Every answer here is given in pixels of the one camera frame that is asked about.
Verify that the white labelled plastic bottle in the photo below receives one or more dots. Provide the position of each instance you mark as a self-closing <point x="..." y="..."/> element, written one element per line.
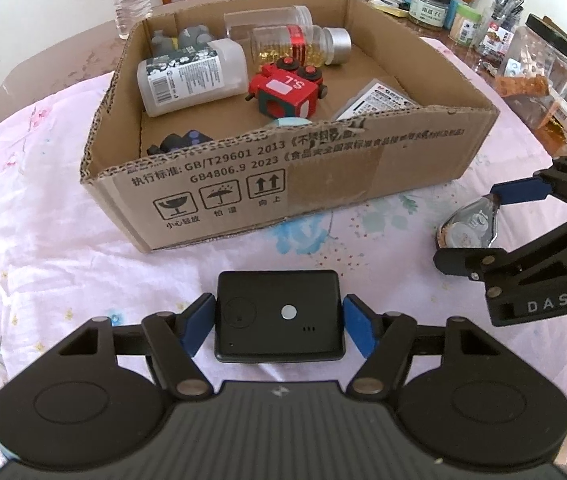
<point x="188" y="77"/>

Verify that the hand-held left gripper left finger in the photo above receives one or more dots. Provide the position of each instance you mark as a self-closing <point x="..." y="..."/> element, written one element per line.
<point x="197" y="322"/>

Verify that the green lid jar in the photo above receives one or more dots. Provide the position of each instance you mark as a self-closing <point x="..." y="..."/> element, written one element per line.
<point x="466" y="25"/>

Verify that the gold capsule bottle silver cap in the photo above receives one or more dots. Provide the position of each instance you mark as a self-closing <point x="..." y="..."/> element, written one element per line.
<point x="313" y="42"/>

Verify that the clear correction tape dispenser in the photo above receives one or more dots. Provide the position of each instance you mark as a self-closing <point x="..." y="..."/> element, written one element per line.
<point x="468" y="225"/>

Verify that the cardboard box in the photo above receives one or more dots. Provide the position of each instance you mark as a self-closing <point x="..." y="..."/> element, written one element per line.
<point x="313" y="180"/>

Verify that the black lid glass jar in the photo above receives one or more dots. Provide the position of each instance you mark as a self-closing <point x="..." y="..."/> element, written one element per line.
<point x="431" y="7"/>

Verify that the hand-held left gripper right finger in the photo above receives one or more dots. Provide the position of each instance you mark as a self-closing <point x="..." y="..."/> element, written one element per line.
<point x="360" y="325"/>

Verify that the black rectangular device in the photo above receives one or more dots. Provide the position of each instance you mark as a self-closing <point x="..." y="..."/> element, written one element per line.
<point x="273" y="340"/>

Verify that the clear pen holder jar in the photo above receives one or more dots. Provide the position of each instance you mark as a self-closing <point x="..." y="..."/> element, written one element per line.
<point x="501" y="30"/>

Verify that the empty clear plastic bottle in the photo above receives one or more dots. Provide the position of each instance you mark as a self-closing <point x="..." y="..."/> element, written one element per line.
<point x="263" y="22"/>

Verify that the large clear black lid jar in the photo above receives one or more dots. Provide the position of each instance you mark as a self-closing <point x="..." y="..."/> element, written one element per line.
<point x="543" y="65"/>

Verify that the small white box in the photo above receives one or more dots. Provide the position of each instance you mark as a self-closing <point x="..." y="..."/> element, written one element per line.
<point x="566" y="115"/>

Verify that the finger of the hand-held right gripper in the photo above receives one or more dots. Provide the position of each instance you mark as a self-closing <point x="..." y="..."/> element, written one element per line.
<point x="518" y="191"/>
<point x="463" y="260"/>

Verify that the orange snack packet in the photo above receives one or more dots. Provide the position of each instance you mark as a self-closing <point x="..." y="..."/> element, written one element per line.
<point x="521" y="86"/>

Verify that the black toy car red wheels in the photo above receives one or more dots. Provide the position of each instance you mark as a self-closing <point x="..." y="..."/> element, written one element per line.
<point x="178" y="141"/>

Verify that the red green toy train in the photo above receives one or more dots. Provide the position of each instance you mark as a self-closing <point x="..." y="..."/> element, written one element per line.
<point x="283" y="92"/>

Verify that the light blue round container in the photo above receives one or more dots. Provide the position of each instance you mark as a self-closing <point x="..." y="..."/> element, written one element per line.
<point x="288" y="121"/>

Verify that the clear water bottle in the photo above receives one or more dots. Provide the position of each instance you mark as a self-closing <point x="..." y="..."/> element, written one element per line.
<point x="128" y="0"/>

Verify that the grey toy figure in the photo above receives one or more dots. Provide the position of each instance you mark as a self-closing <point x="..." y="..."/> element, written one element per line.
<point x="188" y="37"/>

